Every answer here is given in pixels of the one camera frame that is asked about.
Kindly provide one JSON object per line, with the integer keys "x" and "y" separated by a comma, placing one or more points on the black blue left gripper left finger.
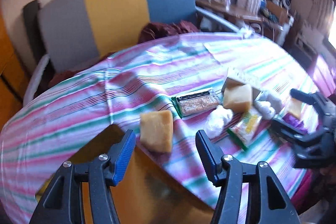
{"x": 62, "y": 201}

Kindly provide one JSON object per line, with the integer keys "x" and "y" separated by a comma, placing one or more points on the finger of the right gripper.
{"x": 286, "y": 132}
{"x": 306, "y": 98}

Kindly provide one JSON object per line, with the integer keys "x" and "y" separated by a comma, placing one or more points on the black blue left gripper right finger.
{"x": 268, "y": 201}

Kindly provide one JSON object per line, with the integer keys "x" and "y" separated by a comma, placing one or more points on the purple snack packet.
{"x": 293, "y": 115}

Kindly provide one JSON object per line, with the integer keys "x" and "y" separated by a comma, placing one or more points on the beige sock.
{"x": 268, "y": 104}

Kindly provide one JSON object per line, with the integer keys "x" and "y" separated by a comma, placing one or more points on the Weidan snack packet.
{"x": 242, "y": 133}

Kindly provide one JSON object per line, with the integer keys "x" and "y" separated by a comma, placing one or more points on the yellow sponge block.
{"x": 238, "y": 98}
{"x": 156, "y": 131}

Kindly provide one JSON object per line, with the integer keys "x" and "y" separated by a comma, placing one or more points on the white cardboard box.
{"x": 236, "y": 77}

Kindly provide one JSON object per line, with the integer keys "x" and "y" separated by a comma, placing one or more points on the white plastic bundle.
{"x": 217, "y": 121}

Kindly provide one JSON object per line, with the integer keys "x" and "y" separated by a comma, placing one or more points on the green cereal bar packet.
{"x": 195, "y": 102}

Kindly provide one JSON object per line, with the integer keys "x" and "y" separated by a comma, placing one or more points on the striped pink green bedsheet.
{"x": 143, "y": 78}

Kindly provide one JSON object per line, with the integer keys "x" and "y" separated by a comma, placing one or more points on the cardboard box with clutter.
{"x": 281, "y": 10}

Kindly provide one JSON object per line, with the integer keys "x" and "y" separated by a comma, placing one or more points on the wooden side desk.
{"x": 238, "y": 16}

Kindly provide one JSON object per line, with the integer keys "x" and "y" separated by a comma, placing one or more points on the wooden wardrobe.
{"x": 14, "y": 78}

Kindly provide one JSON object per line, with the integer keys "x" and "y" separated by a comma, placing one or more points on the dark red cloth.
{"x": 154, "y": 30}

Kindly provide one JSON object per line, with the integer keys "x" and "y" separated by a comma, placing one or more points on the grey yellow blue chair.
{"x": 69, "y": 34}

